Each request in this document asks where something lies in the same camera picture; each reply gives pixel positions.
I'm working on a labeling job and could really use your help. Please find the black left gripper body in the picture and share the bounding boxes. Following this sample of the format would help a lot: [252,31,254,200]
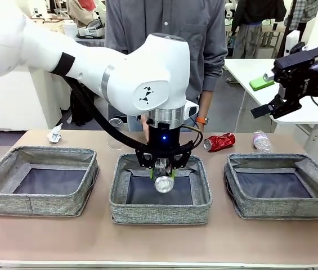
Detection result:
[140,125,189,163]

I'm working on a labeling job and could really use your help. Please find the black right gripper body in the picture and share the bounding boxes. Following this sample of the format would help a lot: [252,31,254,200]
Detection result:
[272,46,318,100]

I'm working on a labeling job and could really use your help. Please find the crushed blue soda can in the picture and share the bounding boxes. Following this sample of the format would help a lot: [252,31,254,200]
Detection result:
[153,159,175,194]

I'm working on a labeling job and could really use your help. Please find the clear plastic water bottle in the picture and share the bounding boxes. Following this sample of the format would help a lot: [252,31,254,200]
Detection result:
[253,129,272,154]

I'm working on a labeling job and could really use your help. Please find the clear plastic cup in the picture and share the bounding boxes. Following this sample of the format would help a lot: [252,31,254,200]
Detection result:
[107,118,126,151]

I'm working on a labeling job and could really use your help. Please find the crushed red soda can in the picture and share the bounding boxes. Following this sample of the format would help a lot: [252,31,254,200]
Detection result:
[203,133,237,152]

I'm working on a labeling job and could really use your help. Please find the white paper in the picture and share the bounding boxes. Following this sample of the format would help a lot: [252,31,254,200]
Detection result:
[47,123,64,143]

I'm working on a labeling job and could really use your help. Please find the person's left forearm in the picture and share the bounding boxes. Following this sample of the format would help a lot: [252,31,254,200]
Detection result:
[197,60,227,118]

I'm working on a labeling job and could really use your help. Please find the white background table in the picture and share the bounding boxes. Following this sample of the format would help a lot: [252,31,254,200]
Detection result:
[223,58,318,124]

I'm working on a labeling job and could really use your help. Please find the grey fabric basket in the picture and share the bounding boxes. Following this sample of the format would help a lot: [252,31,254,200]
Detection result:
[109,153,213,225]
[0,145,100,217]
[223,153,318,221]

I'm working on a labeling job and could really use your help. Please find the background person in black jacket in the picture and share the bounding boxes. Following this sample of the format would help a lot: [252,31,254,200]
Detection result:
[230,0,288,60]

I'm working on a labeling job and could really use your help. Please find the hanging plaid shirt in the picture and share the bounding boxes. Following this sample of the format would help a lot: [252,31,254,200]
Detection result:
[286,0,318,31]

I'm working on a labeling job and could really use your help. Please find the person in grey shirt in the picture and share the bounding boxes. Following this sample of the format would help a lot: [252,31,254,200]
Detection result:
[104,0,229,133]

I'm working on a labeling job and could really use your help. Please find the black backpack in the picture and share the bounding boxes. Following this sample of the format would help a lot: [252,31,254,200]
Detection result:
[70,84,95,126]

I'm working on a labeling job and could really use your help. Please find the white and black device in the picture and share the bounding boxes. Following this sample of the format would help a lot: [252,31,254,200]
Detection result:
[77,19,105,39]

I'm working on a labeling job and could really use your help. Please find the white plastic jug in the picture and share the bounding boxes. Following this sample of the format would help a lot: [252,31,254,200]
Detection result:
[62,21,78,37]

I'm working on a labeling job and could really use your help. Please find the white crate with wooden tray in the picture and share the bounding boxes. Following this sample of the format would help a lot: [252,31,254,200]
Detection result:
[30,16,65,36]

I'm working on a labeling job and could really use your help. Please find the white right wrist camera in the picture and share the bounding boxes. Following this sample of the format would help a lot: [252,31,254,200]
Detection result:
[285,30,309,56]

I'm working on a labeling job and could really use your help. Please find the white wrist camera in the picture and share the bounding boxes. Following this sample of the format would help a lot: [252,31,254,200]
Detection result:
[185,101,200,116]
[285,30,309,56]

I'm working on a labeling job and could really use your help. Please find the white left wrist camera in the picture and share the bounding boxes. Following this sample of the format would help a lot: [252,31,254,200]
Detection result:
[185,101,200,116]

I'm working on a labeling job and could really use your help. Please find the aluminium table edge rail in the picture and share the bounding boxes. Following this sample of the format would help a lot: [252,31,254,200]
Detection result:
[0,260,318,270]

